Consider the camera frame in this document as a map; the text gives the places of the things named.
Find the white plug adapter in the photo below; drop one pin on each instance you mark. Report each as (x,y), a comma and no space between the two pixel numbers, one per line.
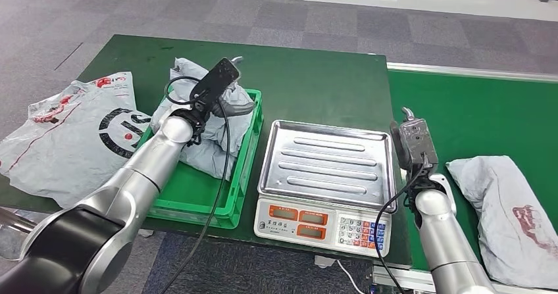
(324,262)

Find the green plastic bin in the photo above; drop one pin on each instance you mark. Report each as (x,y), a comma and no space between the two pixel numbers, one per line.
(196,196)

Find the chrome stool base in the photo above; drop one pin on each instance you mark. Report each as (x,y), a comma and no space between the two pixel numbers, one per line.
(15,220)

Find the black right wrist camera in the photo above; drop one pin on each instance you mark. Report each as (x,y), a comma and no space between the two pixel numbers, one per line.
(418,144)

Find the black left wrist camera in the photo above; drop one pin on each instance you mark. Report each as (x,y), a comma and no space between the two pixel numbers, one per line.
(216,83)

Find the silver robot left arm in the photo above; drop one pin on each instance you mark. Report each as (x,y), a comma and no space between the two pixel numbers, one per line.
(131,183)

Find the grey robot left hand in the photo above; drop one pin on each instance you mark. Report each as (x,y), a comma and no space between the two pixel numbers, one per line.
(237,110)

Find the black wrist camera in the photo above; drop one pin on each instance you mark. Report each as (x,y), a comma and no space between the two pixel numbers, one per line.
(418,144)
(216,83)

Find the large white bag black logo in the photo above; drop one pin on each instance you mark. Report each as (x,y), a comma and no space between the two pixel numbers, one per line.
(65,144)

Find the white scale with steel tray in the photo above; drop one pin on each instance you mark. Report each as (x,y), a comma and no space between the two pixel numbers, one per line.
(327,165)

